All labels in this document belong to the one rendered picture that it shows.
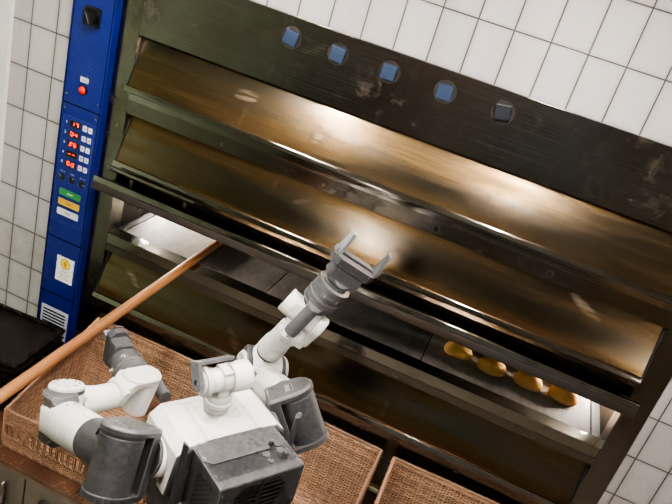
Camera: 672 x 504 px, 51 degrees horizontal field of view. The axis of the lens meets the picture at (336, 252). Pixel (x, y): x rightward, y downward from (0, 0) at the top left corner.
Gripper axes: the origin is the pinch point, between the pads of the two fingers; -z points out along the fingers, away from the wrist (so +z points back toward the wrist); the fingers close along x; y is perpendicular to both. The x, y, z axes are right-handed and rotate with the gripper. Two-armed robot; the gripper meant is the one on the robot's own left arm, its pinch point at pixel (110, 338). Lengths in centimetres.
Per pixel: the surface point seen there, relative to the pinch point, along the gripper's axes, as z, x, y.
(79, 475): -6, 57, 0
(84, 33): -75, -65, 10
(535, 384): 59, -2, 123
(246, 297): -15, 3, 54
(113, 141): -65, -33, 20
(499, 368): 48, -2, 115
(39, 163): -88, -14, 4
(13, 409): -31, 48, -14
